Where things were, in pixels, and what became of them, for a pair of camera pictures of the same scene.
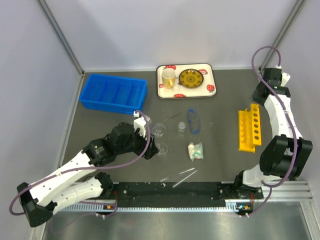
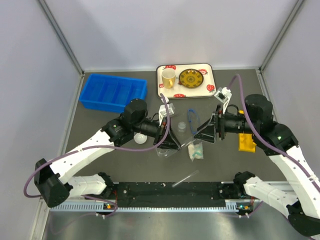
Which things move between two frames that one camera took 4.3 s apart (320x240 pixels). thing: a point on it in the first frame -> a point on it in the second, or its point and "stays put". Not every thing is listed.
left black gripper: (152, 149) -> (170, 142)
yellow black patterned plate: (191, 78) stays put
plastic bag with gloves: (195, 151) stays put
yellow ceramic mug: (168, 75) stays put
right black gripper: (254, 96) -> (215, 123)
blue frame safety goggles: (194, 121) stays put
